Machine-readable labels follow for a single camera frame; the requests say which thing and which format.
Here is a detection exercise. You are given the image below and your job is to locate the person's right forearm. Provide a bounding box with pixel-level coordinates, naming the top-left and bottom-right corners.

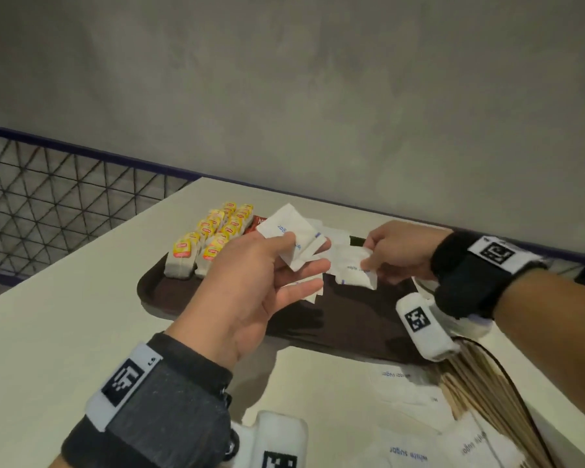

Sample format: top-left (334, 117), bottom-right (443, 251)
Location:
top-left (495, 275), bottom-right (585, 427)

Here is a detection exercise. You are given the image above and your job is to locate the white paper sugar packet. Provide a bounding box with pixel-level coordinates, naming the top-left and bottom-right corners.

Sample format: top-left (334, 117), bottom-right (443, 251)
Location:
top-left (256, 204), bottom-right (328, 271)
top-left (285, 279), bottom-right (326, 304)
top-left (325, 244), bottom-right (379, 291)

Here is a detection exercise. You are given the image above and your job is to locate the black cable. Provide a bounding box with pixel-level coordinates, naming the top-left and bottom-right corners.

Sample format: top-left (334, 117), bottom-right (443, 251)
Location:
top-left (460, 335), bottom-right (560, 468)

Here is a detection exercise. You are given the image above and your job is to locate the person's right hand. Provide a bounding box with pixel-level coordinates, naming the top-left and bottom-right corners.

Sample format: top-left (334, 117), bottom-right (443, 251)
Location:
top-left (363, 220), bottom-right (453, 287)

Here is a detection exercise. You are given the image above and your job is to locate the dark brown tray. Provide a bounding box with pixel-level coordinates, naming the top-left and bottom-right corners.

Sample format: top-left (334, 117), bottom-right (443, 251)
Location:
top-left (136, 222), bottom-right (449, 366)

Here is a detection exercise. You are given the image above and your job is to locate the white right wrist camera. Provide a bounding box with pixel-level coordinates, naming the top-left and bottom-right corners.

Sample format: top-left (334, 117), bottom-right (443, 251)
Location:
top-left (395, 292), bottom-right (462, 362)

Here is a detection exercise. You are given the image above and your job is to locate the pile of wooden stir sticks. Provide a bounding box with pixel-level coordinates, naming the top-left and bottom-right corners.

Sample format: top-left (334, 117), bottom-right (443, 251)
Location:
top-left (428, 338), bottom-right (559, 468)

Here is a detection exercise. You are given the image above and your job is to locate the row of tea bags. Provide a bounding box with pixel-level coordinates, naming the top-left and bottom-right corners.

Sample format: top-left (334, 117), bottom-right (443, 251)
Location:
top-left (164, 201), bottom-right (237, 280)
top-left (194, 204), bottom-right (255, 278)

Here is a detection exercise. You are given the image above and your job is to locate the person's left hand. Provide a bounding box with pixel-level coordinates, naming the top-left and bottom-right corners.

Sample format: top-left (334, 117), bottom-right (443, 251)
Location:
top-left (165, 232), bottom-right (332, 370)

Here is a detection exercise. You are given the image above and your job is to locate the pile of white sugar packets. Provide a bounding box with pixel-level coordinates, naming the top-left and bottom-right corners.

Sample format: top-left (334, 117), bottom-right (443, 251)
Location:
top-left (368, 363), bottom-right (527, 468)

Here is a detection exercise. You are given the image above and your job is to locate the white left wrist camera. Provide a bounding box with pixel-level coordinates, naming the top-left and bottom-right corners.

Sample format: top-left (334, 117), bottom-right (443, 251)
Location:
top-left (231, 410), bottom-right (309, 468)

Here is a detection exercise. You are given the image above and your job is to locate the black left wrist band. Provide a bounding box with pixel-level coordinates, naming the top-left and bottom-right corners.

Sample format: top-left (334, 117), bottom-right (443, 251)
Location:
top-left (60, 331), bottom-right (234, 468)

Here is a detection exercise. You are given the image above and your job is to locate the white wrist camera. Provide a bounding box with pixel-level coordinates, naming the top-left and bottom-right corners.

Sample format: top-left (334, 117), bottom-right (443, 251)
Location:
top-left (231, 410), bottom-right (309, 468)
top-left (395, 292), bottom-right (462, 362)

